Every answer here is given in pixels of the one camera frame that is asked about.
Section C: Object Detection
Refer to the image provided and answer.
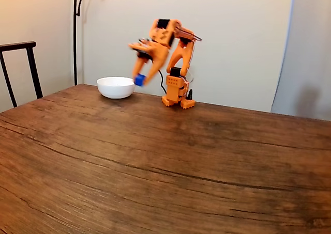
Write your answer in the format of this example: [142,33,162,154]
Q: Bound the pale grey curtain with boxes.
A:
[270,0,331,121]

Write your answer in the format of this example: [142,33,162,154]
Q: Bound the black power cable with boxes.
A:
[158,70,168,95]

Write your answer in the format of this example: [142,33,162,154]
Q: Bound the white bowl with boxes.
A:
[96,76,137,100]

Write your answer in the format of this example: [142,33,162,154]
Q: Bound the black wooden chair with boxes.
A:
[0,41,44,108]

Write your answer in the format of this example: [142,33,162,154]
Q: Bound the red black servo wires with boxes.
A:
[177,24,203,42]

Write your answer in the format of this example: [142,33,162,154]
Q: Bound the black floor lamp pole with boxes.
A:
[73,0,86,86]

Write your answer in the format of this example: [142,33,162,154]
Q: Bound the blue cube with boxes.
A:
[134,73,147,87]

